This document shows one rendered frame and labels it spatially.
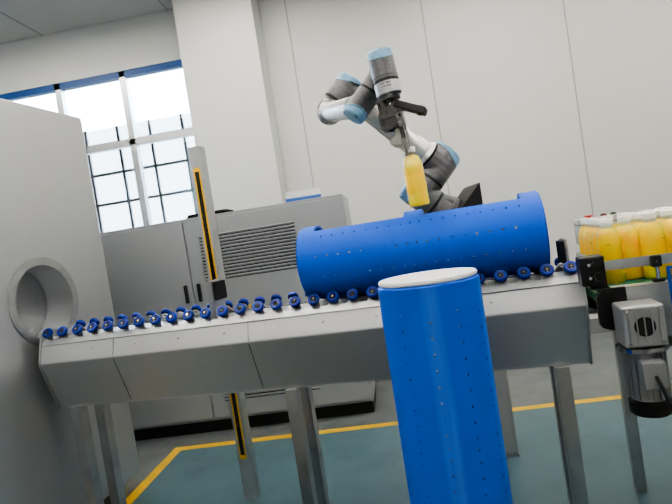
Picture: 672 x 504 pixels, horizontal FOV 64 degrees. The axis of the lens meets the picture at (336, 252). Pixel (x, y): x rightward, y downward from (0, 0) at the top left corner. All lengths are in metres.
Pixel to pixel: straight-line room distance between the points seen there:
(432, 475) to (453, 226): 0.81
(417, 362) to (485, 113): 3.64
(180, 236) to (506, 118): 2.85
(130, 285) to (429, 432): 2.75
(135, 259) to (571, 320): 2.80
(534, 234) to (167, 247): 2.53
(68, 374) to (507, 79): 3.96
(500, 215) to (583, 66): 3.37
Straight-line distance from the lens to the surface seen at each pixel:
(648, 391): 1.81
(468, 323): 1.45
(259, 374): 2.16
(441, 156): 2.72
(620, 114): 5.17
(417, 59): 4.93
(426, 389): 1.46
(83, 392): 2.60
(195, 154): 2.64
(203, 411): 3.86
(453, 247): 1.88
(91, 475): 2.71
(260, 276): 3.56
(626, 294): 1.86
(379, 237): 1.91
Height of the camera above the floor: 1.19
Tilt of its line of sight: 2 degrees down
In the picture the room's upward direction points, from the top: 9 degrees counter-clockwise
